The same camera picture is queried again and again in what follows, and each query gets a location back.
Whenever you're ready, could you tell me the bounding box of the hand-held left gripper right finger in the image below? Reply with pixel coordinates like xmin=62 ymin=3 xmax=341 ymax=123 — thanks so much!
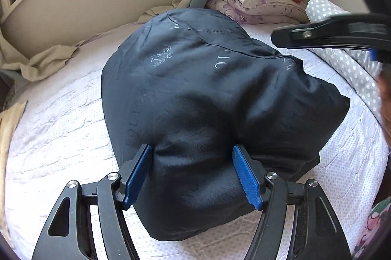
xmin=232 ymin=144 xmax=352 ymax=260

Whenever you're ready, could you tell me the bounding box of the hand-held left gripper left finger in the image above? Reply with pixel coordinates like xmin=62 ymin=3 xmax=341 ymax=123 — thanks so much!
xmin=31 ymin=143 xmax=153 ymax=260

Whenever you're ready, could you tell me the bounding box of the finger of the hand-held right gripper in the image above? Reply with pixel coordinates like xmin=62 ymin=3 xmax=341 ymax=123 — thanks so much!
xmin=271 ymin=12 xmax=391 ymax=62

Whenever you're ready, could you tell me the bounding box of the dark blue padded jacket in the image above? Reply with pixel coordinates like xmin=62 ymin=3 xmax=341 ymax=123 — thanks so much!
xmin=101 ymin=8 xmax=350 ymax=250

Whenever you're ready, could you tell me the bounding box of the grey polka dot quilt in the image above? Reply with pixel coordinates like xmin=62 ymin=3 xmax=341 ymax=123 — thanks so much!
xmin=305 ymin=0 xmax=384 ymax=117

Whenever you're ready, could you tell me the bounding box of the white quilted bed cover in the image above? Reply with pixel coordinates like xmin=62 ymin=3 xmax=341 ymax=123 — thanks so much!
xmin=4 ymin=23 xmax=390 ymax=260

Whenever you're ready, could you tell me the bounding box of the beige folded blanket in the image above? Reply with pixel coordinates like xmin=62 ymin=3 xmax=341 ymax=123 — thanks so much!
xmin=0 ymin=101 xmax=28 ymax=169

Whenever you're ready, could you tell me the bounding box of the dark bed frame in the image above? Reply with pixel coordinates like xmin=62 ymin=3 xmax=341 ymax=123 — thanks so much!
xmin=0 ymin=70 xmax=16 ymax=114

